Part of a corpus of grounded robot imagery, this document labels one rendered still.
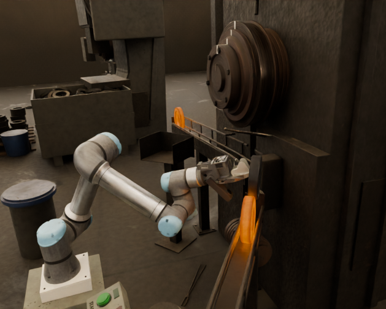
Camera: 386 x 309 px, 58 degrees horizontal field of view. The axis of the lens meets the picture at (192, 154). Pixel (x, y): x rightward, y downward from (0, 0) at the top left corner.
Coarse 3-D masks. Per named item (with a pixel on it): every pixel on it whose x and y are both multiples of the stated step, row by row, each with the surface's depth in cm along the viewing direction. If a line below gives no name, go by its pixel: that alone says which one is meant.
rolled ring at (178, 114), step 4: (176, 108) 267; (180, 108) 265; (176, 112) 272; (180, 112) 262; (176, 116) 275; (180, 116) 261; (176, 120) 275; (180, 120) 261; (184, 120) 262; (180, 124) 262; (184, 124) 263
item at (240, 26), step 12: (228, 24) 155; (240, 24) 145; (252, 24) 146; (252, 36) 137; (264, 36) 139; (252, 48) 138; (264, 48) 137; (264, 60) 136; (264, 72) 136; (264, 84) 138; (264, 96) 140; (252, 108) 145; (264, 108) 144; (240, 120) 158; (252, 120) 148
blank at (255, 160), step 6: (252, 156) 120; (258, 156) 119; (252, 162) 117; (258, 162) 116; (252, 168) 115; (258, 168) 115; (252, 174) 115; (258, 174) 115; (252, 180) 115; (258, 180) 116; (252, 186) 115; (258, 186) 119; (252, 192) 116; (258, 192) 122
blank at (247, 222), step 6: (246, 198) 113; (252, 198) 113; (246, 204) 110; (252, 204) 110; (246, 210) 109; (252, 210) 111; (246, 216) 108; (252, 216) 118; (240, 222) 109; (246, 222) 108; (252, 222) 118; (240, 228) 109; (246, 228) 108; (252, 228) 116; (240, 234) 110; (246, 234) 109; (252, 234) 115; (246, 240) 111
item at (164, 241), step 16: (144, 144) 212; (160, 144) 224; (176, 144) 196; (192, 144) 208; (144, 160) 210; (160, 160) 206; (176, 160) 198; (160, 240) 231; (176, 240) 226; (192, 240) 229
